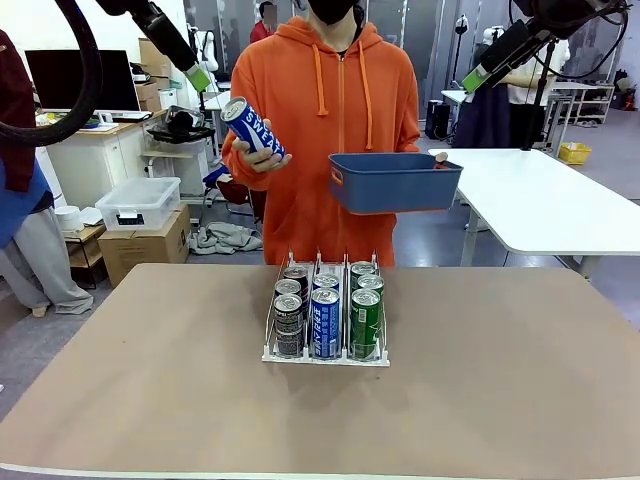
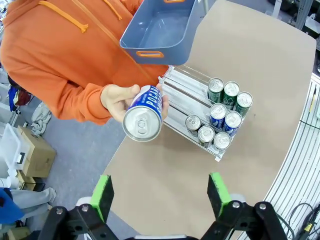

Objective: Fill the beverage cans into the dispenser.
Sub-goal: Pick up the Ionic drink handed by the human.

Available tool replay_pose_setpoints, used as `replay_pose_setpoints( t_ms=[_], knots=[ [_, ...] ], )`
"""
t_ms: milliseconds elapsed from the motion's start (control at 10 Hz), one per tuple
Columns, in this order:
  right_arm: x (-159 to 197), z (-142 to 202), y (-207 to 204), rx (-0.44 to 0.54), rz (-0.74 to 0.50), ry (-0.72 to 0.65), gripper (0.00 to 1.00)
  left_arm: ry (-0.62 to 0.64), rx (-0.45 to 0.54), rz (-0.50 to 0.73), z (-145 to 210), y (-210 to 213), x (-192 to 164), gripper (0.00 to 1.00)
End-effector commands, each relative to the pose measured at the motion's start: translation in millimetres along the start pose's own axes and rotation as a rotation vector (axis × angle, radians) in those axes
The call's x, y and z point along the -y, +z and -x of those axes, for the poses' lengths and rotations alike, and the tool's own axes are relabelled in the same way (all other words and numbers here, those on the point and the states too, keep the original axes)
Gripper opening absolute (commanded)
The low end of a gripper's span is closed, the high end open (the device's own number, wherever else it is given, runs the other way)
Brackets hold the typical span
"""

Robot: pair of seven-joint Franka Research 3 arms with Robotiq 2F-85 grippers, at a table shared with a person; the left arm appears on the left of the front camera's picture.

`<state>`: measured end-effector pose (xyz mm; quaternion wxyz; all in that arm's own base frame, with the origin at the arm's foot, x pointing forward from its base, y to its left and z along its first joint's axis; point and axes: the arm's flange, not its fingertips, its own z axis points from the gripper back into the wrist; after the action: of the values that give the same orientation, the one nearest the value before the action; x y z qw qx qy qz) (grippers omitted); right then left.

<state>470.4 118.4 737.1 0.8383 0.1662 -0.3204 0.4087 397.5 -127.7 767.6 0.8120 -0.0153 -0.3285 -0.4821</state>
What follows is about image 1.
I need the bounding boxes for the brown cardboard box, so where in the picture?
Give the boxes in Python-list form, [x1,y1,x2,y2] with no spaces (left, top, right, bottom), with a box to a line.
[97,202,192,289]

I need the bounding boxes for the white paper roll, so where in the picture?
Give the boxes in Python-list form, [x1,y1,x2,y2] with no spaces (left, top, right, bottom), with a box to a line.
[53,204,84,232]

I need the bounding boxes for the white background table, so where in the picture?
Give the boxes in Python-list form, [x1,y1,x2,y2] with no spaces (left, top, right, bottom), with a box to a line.
[202,89,234,161]

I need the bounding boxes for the bystander in white top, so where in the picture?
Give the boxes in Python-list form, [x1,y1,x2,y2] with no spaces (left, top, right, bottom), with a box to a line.
[452,39,556,150]

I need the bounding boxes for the person's right forearm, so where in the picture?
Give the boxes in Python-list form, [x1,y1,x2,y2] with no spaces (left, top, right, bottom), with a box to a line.
[221,134,269,194]

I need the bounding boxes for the grey cloth heap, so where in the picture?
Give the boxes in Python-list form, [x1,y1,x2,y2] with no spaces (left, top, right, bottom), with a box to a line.
[188,221,265,255]

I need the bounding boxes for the small wooden shelf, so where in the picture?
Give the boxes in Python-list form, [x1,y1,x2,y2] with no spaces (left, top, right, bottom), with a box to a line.
[62,222,109,290]

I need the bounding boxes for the chair with red clothes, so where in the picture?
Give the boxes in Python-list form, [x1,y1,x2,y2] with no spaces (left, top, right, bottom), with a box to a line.
[202,159,266,221]

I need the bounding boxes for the yellow plastic basket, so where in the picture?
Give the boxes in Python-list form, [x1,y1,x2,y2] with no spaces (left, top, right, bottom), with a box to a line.
[558,142,593,166]

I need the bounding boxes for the black beverage can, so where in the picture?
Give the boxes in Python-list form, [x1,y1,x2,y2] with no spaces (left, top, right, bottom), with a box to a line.
[274,278,303,300]
[273,293,304,359]
[283,265,311,321]

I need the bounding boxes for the person in orange hoodie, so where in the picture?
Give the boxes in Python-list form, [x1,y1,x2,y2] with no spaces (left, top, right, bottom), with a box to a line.
[221,0,424,267]

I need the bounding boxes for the stacked cardboard boxes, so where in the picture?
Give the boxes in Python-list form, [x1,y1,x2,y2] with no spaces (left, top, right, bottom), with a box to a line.
[133,37,174,112]

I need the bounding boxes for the white desk cabinet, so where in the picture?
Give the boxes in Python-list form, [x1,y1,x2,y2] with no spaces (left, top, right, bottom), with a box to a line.
[35,109,211,209]

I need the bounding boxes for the black gear on desk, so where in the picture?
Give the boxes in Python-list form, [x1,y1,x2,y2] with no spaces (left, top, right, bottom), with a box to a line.
[147,104,216,146]

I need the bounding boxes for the bystander in maroon sweater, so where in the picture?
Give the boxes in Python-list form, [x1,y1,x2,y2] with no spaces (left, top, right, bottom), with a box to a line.
[0,28,95,315]

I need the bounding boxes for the blue plastic bin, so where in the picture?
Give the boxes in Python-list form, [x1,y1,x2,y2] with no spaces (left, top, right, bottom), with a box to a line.
[328,152,464,216]

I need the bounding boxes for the bystander in red jacket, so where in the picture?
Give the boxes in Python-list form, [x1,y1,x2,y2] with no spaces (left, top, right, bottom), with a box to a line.
[249,2,279,44]

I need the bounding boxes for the black stand pole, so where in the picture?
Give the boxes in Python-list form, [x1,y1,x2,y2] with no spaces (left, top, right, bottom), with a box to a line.
[522,39,556,151]

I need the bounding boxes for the thick black corrugated hose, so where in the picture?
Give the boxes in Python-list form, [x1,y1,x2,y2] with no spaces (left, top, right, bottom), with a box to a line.
[0,0,104,147]

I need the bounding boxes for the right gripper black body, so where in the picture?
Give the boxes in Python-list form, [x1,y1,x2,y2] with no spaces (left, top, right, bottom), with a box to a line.
[497,19,551,65]

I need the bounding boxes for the black computer monitor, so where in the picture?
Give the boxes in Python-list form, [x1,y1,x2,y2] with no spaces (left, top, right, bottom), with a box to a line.
[23,49,141,112]

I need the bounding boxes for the white wire can dispenser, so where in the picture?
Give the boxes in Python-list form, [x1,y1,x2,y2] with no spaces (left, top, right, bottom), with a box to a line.
[260,244,391,370]

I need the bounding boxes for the person's right hand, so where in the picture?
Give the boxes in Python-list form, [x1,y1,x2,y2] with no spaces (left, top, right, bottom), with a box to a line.
[232,137,294,175]

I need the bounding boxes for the large white table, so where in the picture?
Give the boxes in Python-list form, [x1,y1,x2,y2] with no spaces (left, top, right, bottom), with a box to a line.
[427,148,640,281]

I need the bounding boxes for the clear plastic storage box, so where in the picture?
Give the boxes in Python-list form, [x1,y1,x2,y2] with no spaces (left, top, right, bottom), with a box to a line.
[94,176,182,232]

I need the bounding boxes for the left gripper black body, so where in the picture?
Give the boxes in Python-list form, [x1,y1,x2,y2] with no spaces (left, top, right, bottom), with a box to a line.
[130,1,182,51]

